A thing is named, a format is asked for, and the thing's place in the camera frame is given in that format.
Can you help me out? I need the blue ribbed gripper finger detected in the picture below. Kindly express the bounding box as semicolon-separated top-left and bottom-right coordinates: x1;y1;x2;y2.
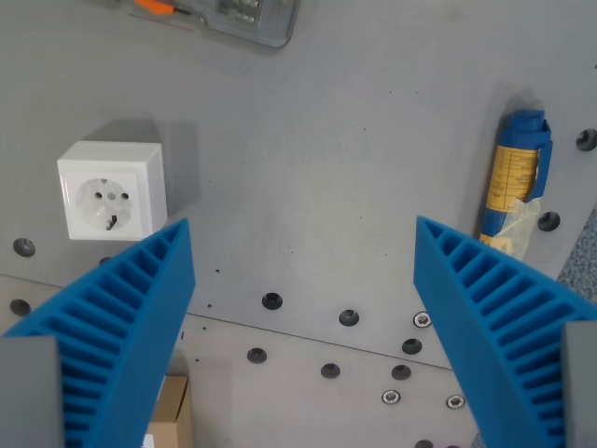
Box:
412;215;597;448
0;217;196;448

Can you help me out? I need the brown cardboard box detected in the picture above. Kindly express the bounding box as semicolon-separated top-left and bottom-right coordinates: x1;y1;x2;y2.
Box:
143;373;194;448

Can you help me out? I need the blue rolled bag with yellow label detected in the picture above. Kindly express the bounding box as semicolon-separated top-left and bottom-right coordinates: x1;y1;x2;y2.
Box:
474;106;554;259

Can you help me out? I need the clear plastic tool case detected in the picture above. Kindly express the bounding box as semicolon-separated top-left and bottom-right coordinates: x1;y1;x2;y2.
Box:
99;0;299;50

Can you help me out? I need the white wall socket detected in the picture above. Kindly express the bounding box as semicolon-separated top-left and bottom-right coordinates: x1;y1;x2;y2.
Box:
56;140;169;242

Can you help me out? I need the orange handled screwdriver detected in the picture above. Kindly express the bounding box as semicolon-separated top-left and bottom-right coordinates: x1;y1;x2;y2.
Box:
134;0;192;18

